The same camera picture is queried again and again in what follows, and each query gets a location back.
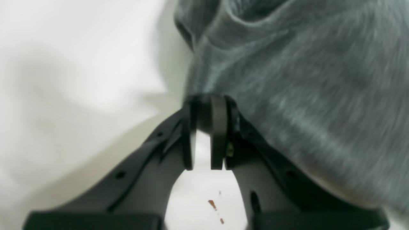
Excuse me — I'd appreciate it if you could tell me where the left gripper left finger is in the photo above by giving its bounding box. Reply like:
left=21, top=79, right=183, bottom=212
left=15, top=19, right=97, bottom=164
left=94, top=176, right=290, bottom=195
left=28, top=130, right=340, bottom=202
left=23, top=97, right=200, bottom=230

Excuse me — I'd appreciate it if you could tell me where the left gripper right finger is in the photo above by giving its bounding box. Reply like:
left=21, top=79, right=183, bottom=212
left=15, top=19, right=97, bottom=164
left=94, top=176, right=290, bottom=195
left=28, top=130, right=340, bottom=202
left=209, top=96, right=390, bottom=230

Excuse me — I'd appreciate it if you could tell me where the grey T-shirt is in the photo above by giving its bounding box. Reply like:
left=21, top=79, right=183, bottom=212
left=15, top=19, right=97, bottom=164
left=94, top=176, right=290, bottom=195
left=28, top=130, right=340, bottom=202
left=175, top=0, right=409, bottom=219

